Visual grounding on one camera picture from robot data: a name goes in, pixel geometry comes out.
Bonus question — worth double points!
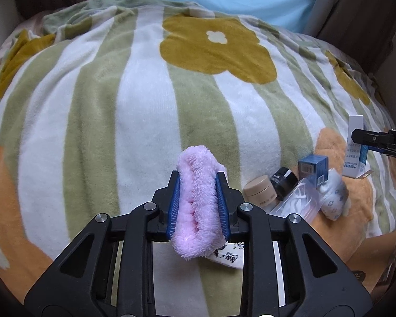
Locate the beige round cosmetic jar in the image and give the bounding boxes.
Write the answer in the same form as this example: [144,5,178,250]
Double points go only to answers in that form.
[243,175,277,208]

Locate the tall white blue box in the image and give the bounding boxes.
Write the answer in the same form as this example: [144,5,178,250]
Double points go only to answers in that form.
[342,115,372,179]

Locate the pink fluffy scrunchie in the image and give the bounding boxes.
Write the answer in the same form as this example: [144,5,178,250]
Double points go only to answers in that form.
[172,145,227,260]

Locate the white floral tissue pack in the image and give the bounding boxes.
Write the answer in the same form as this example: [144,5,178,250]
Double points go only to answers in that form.
[206,243,244,269]

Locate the black round cosmetic jar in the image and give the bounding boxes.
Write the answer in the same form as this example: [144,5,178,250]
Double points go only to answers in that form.
[270,167,298,201]

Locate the small blue box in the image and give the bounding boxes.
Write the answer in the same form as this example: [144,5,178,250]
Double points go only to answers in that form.
[298,154,328,188]

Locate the white patterned socks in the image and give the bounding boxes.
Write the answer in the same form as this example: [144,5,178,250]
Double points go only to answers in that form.
[318,168,348,221]

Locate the clear plastic floss box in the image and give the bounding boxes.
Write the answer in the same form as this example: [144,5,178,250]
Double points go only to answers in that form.
[269,178,321,223]

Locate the brown curtain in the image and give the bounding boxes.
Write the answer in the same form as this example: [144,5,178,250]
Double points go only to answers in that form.
[303,0,396,72]

